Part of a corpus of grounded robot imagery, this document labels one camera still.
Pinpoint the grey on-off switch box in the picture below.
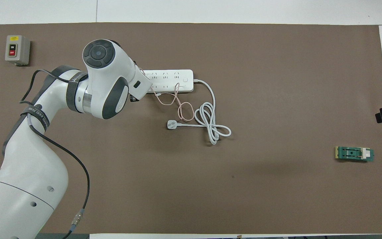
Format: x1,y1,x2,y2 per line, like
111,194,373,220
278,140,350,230
5,35,31,67

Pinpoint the thin pink charging cable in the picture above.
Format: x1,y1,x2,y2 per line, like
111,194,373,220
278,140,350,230
139,67,195,122

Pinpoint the brown table mat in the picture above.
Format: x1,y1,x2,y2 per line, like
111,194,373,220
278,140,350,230
0,22,382,234

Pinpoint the white power strip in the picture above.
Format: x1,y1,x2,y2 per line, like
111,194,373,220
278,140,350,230
143,69,194,93

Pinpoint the green knife switch yellow base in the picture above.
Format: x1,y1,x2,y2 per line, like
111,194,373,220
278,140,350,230
335,146,375,163

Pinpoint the white power cord with plug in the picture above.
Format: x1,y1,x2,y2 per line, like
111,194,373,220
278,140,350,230
167,79,232,145

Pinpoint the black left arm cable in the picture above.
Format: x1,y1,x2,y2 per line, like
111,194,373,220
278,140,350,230
19,69,90,239

